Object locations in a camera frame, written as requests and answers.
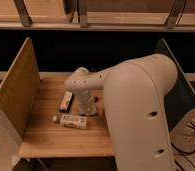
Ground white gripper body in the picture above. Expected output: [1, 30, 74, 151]
[77, 90, 98, 116]

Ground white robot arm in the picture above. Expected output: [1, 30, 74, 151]
[65, 54, 177, 171]

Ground long snack bar package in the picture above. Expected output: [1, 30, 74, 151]
[59, 91, 73, 112]

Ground white bottle lying down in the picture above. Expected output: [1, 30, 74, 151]
[52, 114, 87, 129]

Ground left wooden side panel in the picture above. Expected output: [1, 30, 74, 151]
[0, 38, 40, 145]

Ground right dark side panel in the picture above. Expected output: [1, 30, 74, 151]
[155, 38, 195, 131]

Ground wooden shelf with brackets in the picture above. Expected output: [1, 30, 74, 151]
[0, 0, 195, 32]

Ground black cables on floor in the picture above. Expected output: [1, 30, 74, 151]
[170, 109, 195, 171]

